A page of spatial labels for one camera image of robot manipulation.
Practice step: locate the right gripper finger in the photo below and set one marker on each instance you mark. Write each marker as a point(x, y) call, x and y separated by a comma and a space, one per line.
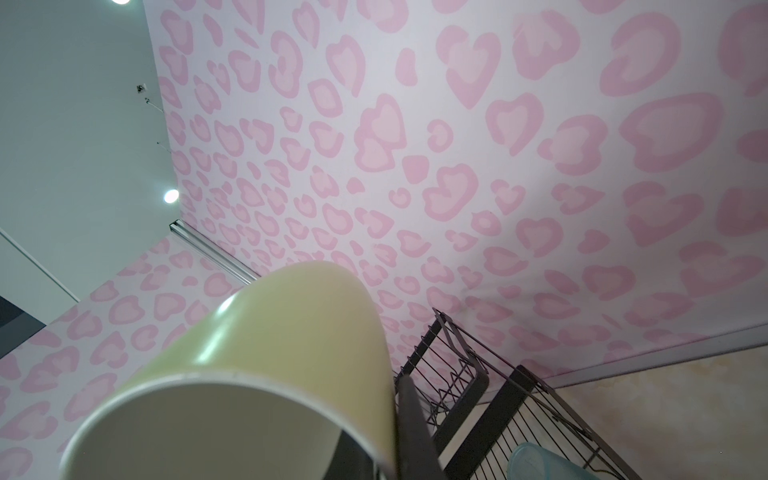
point(416, 453)

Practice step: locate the light green mug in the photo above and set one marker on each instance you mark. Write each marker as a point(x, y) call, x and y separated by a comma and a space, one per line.
point(264, 387)

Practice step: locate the black wire dish rack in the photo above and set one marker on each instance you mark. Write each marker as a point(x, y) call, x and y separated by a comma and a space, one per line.
point(479, 407)

